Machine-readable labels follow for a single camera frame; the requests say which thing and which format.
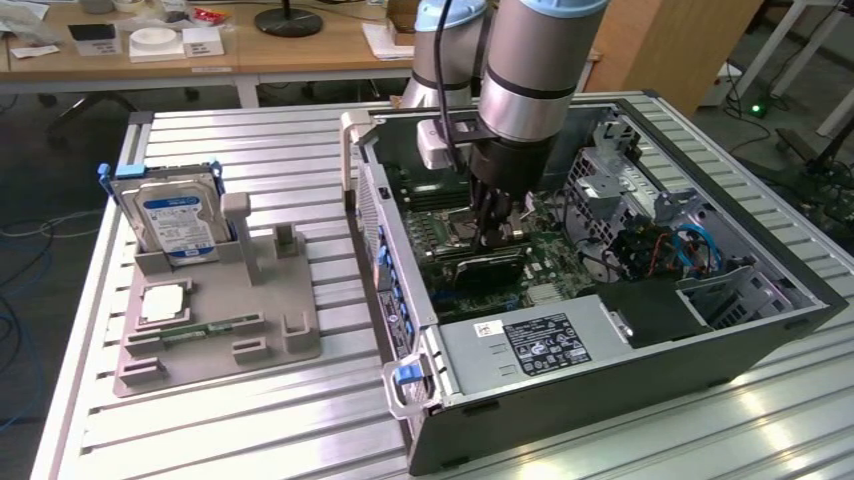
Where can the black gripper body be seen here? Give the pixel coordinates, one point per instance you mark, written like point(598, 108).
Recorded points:
point(507, 165)

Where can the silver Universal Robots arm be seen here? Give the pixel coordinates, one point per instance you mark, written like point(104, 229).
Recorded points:
point(534, 75)

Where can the metal socket cover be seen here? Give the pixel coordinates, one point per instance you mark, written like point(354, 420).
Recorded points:
point(527, 212)

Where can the CPU socket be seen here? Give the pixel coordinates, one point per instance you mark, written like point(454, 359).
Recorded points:
point(459, 225)

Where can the black labelled RAM stick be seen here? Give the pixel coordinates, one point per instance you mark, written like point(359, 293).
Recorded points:
point(446, 258)

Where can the green motherboard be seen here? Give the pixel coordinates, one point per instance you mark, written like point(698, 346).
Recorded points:
point(560, 255)

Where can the metal disk bay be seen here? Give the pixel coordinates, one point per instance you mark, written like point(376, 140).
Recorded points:
point(603, 190)

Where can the grey power supply unit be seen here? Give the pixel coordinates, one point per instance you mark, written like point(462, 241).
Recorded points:
point(480, 360)

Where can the black plastic shroud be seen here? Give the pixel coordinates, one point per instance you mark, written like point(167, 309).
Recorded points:
point(654, 310)

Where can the stack of white papers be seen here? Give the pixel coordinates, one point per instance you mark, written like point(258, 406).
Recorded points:
point(387, 44)

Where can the blue case latch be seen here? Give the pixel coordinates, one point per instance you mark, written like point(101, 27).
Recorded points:
point(408, 376)

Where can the brown cardboard box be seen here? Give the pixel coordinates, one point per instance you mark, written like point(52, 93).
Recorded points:
point(402, 15)

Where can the wooden cabinet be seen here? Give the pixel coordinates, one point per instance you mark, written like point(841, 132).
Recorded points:
point(674, 50)

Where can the white power box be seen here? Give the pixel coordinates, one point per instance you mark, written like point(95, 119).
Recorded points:
point(721, 92)

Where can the wooden desk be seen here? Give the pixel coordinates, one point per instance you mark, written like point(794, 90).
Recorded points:
point(300, 55)

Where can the grey parts rack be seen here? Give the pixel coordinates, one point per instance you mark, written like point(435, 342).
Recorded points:
point(227, 295)

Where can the open black PC case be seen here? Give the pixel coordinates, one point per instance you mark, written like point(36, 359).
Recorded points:
point(600, 415)

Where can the black lamp base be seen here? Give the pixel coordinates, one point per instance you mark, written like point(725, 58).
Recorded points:
point(288, 22)

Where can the hard disk in blue caddy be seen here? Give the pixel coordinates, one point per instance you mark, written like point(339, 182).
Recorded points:
point(175, 220)

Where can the green RAM stick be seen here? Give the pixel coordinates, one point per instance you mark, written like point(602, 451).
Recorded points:
point(200, 331)

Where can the silver CPU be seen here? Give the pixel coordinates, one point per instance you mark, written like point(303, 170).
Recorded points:
point(165, 303)

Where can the plain white box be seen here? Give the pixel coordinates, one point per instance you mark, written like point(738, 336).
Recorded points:
point(201, 42)

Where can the red packet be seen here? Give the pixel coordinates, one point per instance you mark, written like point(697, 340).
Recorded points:
point(208, 16)

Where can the white round dish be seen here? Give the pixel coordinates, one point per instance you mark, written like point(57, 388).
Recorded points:
point(155, 44)

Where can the black chair base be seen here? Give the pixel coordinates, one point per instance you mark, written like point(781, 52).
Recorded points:
point(93, 107)

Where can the white box with black top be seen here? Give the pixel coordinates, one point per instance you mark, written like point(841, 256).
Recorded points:
point(95, 40)

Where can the grey cup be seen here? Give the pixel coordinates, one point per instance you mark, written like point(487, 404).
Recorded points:
point(97, 6)

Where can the white paper slip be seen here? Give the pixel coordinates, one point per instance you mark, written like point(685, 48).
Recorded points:
point(35, 51)

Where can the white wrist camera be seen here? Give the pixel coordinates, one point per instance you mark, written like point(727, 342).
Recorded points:
point(434, 147)

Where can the white desk frame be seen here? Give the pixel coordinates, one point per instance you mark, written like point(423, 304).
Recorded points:
point(781, 45)

